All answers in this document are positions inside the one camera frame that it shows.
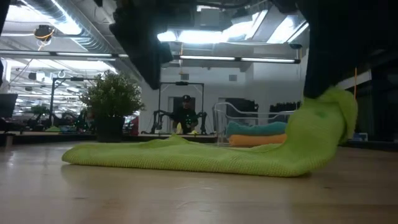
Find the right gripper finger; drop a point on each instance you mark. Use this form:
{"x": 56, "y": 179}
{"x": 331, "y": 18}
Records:
{"x": 320, "y": 77}

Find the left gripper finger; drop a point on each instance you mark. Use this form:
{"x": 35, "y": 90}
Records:
{"x": 150, "y": 68}

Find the teal microfiber towel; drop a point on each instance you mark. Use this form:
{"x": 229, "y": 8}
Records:
{"x": 255, "y": 128}

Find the clear plastic bin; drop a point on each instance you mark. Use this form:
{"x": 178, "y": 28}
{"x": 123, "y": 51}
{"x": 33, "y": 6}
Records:
{"x": 220, "y": 124}

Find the green microfiber towel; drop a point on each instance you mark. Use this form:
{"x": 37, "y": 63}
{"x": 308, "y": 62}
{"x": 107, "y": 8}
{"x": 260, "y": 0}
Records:
{"x": 202, "y": 158}

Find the black station robot arm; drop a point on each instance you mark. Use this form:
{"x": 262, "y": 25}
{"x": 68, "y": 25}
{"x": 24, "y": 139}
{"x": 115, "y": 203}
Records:
{"x": 158, "y": 119}
{"x": 203, "y": 123}

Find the small green potted plant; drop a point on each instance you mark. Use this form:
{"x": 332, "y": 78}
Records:
{"x": 112, "y": 99}

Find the person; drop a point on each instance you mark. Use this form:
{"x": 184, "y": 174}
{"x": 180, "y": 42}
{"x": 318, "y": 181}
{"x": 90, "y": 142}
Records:
{"x": 186, "y": 116}

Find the long ceiling light strip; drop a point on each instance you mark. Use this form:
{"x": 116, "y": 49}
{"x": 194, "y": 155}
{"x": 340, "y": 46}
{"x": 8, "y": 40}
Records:
{"x": 239, "y": 59}
{"x": 77, "y": 54}

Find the small leafy plant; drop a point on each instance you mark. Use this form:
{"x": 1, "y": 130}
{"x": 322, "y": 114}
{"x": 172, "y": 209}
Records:
{"x": 39, "y": 109}

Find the black monitor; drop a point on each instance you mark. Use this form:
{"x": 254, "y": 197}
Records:
{"x": 7, "y": 105}

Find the black gantry frame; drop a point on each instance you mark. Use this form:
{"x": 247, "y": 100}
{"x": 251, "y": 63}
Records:
{"x": 52, "y": 99}
{"x": 182, "y": 83}

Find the silver ventilation duct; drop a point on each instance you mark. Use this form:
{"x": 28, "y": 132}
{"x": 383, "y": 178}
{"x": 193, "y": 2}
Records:
{"x": 81, "y": 37}

